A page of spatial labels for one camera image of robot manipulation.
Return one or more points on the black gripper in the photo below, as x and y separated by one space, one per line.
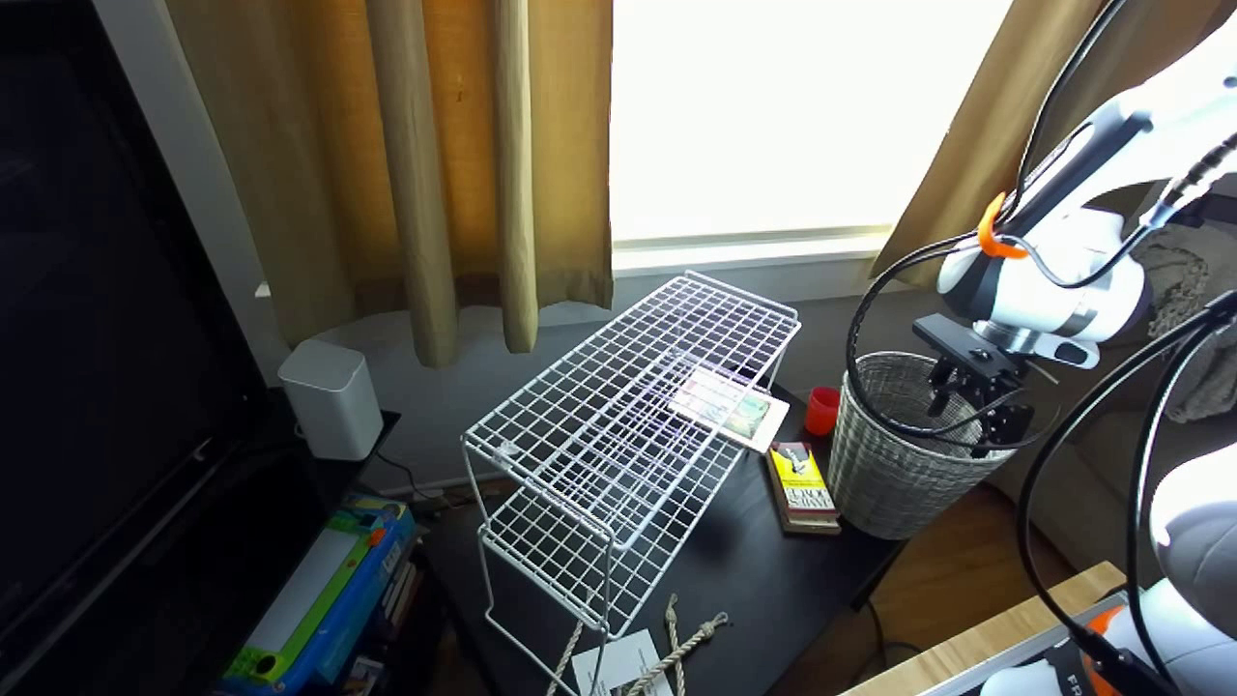
970 358

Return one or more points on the black mesh wastebasket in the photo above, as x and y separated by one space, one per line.
891 478

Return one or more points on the red plastic cup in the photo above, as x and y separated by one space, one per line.
819 410

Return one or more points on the yellow brown flat box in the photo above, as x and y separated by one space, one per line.
800 490

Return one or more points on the wooden platform board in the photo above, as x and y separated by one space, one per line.
979 645

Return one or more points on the beige armchair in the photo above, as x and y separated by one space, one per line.
1190 275

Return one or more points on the white printed card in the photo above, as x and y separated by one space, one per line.
726 410

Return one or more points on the white card with photo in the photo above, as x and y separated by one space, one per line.
613 664

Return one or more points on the small white speaker box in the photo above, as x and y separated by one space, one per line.
332 402

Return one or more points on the green blue game boxes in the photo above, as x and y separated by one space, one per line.
321 592

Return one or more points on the black television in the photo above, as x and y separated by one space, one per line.
103 324

